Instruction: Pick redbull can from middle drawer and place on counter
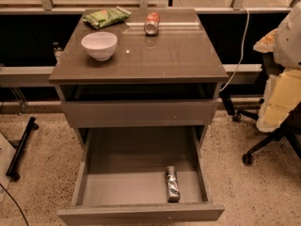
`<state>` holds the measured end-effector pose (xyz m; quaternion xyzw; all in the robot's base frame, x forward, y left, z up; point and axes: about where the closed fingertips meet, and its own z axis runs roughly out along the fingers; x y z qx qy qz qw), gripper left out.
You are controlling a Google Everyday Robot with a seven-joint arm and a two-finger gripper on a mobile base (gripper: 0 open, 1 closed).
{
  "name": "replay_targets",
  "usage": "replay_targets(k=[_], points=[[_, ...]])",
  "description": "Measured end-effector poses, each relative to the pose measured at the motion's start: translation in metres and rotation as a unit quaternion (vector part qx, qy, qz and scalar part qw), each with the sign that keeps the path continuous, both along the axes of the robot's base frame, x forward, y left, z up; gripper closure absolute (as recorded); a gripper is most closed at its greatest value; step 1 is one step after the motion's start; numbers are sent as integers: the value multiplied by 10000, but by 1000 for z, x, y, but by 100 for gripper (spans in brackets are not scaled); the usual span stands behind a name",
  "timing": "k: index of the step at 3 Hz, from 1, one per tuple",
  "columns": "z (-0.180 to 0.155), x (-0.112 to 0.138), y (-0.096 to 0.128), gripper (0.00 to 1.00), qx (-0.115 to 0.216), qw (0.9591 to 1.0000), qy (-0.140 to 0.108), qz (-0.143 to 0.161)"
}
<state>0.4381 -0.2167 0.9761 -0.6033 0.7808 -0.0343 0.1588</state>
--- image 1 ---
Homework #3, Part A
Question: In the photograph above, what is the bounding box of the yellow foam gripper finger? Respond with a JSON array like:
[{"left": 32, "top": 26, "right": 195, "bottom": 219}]
[{"left": 257, "top": 69, "right": 301, "bottom": 132}]

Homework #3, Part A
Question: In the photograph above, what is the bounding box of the silver blue redbull can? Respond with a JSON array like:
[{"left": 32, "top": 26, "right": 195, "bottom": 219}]
[{"left": 166, "top": 166, "right": 181, "bottom": 202}]

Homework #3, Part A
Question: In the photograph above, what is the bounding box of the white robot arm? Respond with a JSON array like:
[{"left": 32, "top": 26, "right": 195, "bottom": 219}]
[{"left": 253, "top": 2, "right": 301, "bottom": 132}]

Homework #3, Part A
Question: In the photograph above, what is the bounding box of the closed grey top drawer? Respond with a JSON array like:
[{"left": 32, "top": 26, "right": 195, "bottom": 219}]
[{"left": 61, "top": 100, "right": 217, "bottom": 128}]

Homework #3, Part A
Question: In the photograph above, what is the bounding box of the grey drawer cabinet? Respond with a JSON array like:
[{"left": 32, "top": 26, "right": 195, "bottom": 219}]
[{"left": 48, "top": 7, "right": 230, "bottom": 226}]

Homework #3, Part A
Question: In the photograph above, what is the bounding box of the orange soda can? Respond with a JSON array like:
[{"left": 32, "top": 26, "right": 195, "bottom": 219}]
[{"left": 144, "top": 12, "right": 160, "bottom": 36}]

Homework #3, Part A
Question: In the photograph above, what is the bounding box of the open grey middle drawer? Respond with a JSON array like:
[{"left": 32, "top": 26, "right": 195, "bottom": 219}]
[{"left": 57, "top": 126, "right": 225, "bottom": 226}]

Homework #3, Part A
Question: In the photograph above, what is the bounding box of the white ceramic bowl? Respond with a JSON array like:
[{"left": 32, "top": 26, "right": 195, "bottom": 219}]
[{"left": 81, "top": 32, "right": 118, "bottom": 61}]

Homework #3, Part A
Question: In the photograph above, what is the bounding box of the green chip bag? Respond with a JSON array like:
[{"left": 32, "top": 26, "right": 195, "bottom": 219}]
[{"left": 83, "top": 7, "right": 132, "bottom": 29}]

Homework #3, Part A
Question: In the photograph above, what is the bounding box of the black stand leg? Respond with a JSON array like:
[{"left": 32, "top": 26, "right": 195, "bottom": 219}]
[{"left": 6, "top": 117, "right": 39, "bottom": 181}]

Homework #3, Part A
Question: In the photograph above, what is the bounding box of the white hanging cable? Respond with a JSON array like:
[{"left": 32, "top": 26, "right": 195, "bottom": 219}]
[{"left": 219, "top": 7, "right": 251, "bottom": 93}]

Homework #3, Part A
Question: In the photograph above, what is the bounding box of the black floor cable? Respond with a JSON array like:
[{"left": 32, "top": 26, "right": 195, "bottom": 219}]
[{"left": 0, "top": 183, "right": 30, "bottom": 226}]

